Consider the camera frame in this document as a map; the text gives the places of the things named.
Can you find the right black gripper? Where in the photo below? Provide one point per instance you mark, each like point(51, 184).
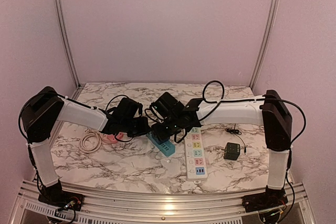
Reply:
point(160, 133)

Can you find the pink round power strip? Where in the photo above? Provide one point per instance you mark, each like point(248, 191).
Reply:
point(111, 139)

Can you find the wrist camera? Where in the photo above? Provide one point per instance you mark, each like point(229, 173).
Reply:
point(127, 109)
point(167, 105)

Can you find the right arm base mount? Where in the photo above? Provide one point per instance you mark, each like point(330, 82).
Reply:
point(261, 201)

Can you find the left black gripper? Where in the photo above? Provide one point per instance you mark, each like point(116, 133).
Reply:
point(144, 129)

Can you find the right aluminium frame post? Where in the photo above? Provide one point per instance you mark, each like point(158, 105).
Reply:
point(270, 21)

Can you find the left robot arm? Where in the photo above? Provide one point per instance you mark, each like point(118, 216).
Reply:
point(39, 114)

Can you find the left aluminium frame post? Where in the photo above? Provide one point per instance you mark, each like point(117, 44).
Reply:
point(66, 43)

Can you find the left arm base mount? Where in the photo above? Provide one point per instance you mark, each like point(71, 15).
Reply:
point(64, 198)

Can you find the teal power strip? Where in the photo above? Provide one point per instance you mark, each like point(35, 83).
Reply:
point(166, 148)

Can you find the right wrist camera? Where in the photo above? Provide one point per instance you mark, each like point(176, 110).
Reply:
point(167, 105)

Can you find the aluminium frame post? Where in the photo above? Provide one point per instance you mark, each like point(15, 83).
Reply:
point(270, 21)
point(66, 43)

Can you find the front aluminium rail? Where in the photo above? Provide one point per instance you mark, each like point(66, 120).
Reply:
point(111, 206)

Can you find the dark green cube socket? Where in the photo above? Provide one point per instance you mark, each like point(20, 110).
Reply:
point(231, 151)

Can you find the white long power strip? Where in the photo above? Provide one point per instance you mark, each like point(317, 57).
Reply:
point(195, 162)

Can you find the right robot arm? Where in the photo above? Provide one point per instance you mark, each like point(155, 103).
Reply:
point(267, 110)

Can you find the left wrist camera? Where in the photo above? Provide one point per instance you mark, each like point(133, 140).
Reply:
point(127, 109)

